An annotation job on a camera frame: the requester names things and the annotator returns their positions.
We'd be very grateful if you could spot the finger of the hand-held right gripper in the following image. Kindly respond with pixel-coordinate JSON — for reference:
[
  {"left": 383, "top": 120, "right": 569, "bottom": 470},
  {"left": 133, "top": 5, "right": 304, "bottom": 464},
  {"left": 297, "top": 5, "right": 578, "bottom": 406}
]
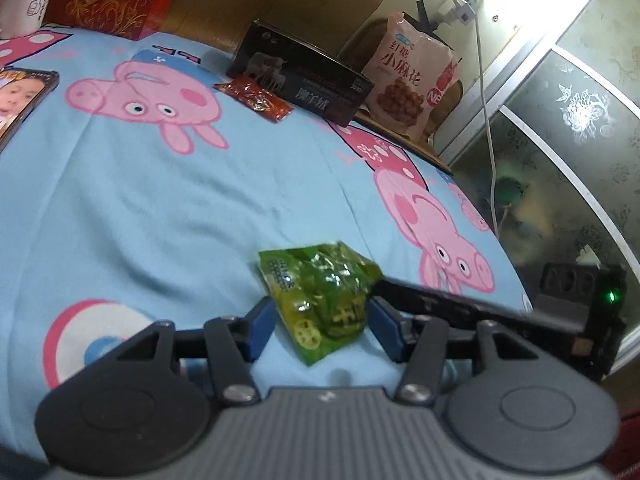
[{"left": 372, "top": 277, "right": 576, "bottom": 343}]

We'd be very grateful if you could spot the white wall socket adapter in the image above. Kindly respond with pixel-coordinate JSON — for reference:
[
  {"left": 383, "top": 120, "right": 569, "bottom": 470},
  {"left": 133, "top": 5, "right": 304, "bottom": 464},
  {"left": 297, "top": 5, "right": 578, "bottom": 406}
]
[{"left": 435, "top": 0, "right": 493, "bottom": 28}]

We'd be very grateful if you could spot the smartphone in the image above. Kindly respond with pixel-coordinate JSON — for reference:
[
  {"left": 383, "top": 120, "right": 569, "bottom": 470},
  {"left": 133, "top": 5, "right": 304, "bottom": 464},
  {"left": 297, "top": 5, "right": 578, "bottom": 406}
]
[{"left": 0, "top": 66, "right": 60, "bottom": 153}]

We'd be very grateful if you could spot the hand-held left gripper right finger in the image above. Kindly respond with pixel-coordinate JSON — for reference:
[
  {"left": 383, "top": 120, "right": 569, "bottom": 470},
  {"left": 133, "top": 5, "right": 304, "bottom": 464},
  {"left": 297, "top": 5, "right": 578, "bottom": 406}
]
[{"left": 367, "top": 297, "right": 543, "bottom": 407}]

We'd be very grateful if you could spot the white enamel mug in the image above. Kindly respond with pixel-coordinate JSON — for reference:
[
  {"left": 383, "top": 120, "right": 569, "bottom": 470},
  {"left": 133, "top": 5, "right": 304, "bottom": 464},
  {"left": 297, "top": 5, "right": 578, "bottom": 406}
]
[{"left": 0, "top": 0, "right": 60, "bottom": 41}]

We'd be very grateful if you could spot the frosted glass sliding door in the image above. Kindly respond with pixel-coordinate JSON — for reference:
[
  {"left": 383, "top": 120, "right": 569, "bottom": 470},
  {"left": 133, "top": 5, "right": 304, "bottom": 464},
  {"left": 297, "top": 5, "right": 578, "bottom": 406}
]
[{"left": 432, "top": 0, "right": 640, "bottom": 361}]

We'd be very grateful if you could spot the green clear candy packet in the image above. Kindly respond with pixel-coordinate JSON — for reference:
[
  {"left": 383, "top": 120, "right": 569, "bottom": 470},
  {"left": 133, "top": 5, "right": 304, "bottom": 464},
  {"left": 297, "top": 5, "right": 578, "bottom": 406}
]
[{"left": 257, "top": 241, "right": 385, "bottom": 367}]

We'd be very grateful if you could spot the wooden headboard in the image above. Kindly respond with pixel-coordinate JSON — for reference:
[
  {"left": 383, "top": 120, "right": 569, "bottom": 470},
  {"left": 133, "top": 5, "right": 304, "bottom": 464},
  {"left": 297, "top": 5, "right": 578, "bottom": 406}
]
[{"left": 160, "top": 0, "right": 416, "bottom": 61}]

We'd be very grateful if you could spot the person's red clothing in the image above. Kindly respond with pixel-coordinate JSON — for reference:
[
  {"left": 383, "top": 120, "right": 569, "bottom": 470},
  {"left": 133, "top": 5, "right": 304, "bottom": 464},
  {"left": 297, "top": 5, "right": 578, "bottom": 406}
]
[{"left": 615, "top": 402, "right": 640, "bottom": 480}]

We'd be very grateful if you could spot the cartoon pig printed blanket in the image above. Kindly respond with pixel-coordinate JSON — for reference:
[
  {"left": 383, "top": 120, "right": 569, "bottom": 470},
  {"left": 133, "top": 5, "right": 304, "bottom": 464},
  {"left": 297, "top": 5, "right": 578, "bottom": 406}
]
[{"left": 0, "top": 22, "right": 531, "bottom": 453}]

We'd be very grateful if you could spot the large pink snack bag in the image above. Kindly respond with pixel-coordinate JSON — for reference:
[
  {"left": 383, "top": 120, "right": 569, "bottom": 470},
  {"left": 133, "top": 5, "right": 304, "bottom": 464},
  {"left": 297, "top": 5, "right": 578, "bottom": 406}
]
[{"left": 361, "top": 11, "right": 463, "bottom": 142}]

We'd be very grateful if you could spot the black cardboard box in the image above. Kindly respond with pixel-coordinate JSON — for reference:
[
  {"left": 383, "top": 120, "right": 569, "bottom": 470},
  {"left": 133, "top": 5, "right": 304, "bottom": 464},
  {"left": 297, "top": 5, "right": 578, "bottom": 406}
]
[{"left": 226, "top": 19, "right": 376, "bottom": 128}]

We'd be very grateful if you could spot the white power cable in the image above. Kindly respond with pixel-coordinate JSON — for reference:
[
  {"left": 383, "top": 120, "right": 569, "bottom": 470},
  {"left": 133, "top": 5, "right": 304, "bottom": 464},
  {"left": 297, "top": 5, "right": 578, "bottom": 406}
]
[{"left": 447, "top": 0, "right": 503, "bottom": 236}]

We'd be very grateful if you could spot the small red snack packet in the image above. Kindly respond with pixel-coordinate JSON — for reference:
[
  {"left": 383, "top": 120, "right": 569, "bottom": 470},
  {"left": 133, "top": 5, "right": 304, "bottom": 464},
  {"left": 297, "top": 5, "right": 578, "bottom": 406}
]
[{"left": 214, "top": 74, "right": 295, "bottom": 123}]

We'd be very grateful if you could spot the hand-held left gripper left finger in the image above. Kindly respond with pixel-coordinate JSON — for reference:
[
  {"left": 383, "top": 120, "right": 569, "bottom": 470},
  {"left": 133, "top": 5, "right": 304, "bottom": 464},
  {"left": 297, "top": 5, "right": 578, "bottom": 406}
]
[{"left": 106, "top": 297, "right": 275, "bottom": 407}]

